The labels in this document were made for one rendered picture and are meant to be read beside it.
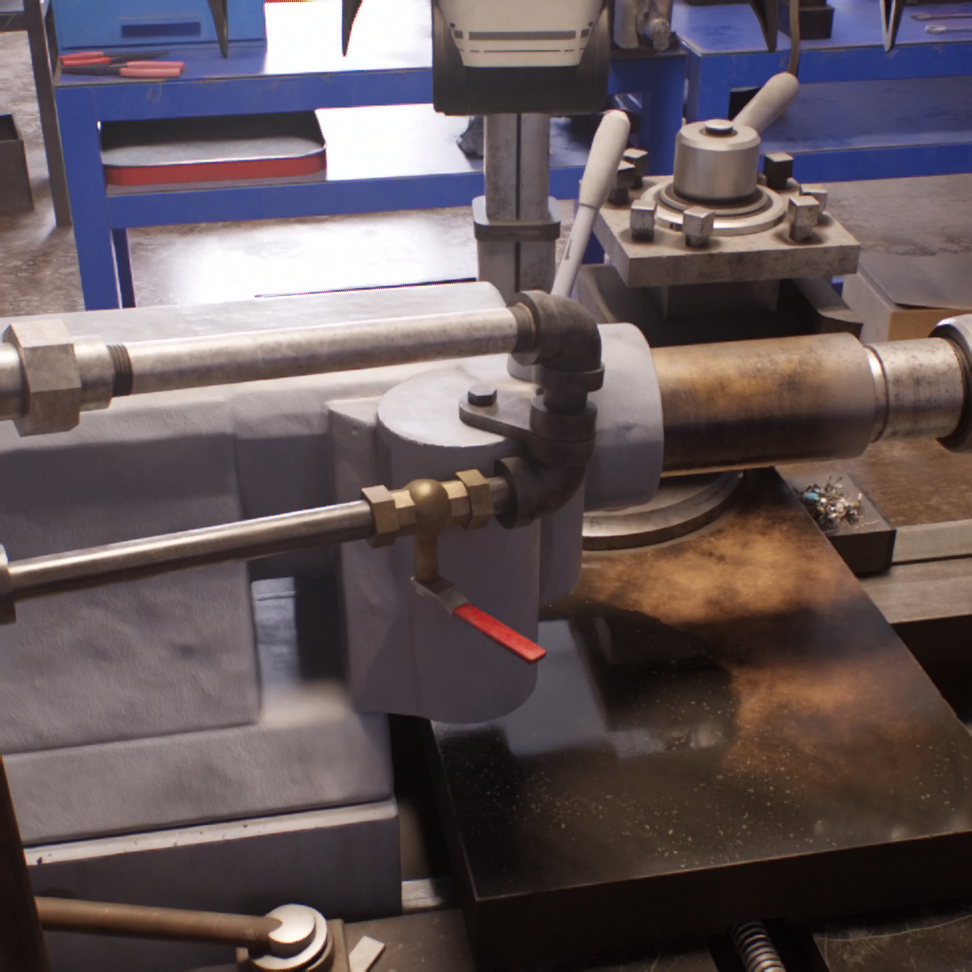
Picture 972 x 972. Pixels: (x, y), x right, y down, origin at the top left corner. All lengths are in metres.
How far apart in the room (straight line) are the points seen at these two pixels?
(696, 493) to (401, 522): 0.45
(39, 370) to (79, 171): 2.05
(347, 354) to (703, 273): 0.45
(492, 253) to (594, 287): 0.76
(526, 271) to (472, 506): 1.23
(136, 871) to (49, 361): 0.35
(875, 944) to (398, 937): 0.26
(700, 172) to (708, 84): 1.66
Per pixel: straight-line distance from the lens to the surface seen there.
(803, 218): 1.08
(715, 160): 1.09
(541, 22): 1.81
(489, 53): 1.81
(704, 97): 2.76
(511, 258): 1.93
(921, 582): 1.27
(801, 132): 2.97
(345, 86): 2.61
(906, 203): 4.73
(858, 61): 2.85
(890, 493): 3.10
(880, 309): 3.32
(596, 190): 0.82
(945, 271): 3.51
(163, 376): 0.63
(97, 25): 2.77
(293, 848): 0.86
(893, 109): 3.16
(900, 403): 0.95
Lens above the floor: 1.51
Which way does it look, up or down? 30 degrees down
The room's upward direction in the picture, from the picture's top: straight up
